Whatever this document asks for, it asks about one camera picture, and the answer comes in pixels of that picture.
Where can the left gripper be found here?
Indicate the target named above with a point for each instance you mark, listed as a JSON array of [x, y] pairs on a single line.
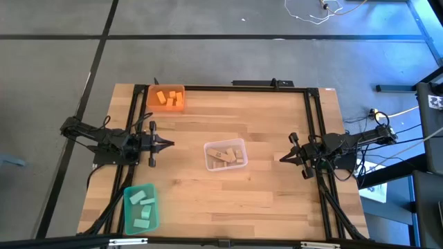
[[147, 143]]

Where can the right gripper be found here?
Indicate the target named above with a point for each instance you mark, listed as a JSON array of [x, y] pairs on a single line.
[[309, 155]]

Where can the orange plastic bin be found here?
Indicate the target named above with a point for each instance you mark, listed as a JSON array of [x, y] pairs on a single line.
[[152, 105]]

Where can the clear plastic bin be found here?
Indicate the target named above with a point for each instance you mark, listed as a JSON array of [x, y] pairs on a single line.
[[225, 143]]

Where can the teal plastic bin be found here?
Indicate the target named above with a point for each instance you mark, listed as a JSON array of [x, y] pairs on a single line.
[[131, 214]]

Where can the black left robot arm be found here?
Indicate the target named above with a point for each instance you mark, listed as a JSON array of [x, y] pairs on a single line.
[[114, 141]]

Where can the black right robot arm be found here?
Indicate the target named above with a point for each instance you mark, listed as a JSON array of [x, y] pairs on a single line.
[[360, 138]]

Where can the white paper sheet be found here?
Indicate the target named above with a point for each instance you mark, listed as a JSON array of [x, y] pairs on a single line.
[[375, 193]]

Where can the white power strip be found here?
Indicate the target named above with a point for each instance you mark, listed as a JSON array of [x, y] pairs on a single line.
[[373, 112]]

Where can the blue metal floor bar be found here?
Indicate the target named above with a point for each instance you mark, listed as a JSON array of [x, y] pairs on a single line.
[[394, 88]]

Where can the black crossbar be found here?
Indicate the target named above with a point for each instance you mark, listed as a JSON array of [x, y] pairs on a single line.
[[69, 242]]

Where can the dark grey cabinet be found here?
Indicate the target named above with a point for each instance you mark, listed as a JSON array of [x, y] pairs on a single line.
[[429, 138]]

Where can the blue tape strip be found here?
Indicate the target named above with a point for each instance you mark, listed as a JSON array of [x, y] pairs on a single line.
[[12, 160]]

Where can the black white marker tag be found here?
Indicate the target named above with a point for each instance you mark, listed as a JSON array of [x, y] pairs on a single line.
[[435, 102]]

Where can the black aluminium table frame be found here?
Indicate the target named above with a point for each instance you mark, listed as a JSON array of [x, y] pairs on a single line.
[[207, 88]]

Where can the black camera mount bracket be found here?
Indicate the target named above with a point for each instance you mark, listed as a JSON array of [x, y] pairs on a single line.
[[256, 83]]

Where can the silver metal bracket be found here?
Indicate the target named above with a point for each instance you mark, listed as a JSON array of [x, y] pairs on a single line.
[[320, 245], [128, 241]]

